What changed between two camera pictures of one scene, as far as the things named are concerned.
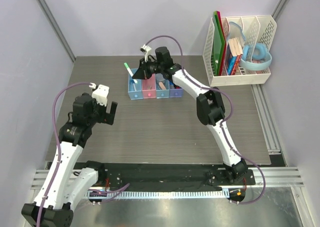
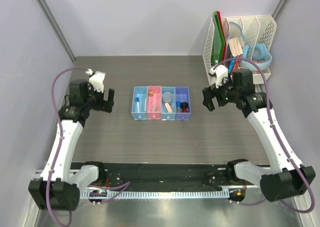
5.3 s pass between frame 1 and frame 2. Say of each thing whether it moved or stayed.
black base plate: stayed
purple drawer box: moved
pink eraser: moved
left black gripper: moved
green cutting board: stayed
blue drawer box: moved
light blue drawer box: moved
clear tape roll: moved
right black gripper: moved
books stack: stayed
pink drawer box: moved
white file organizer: stayed
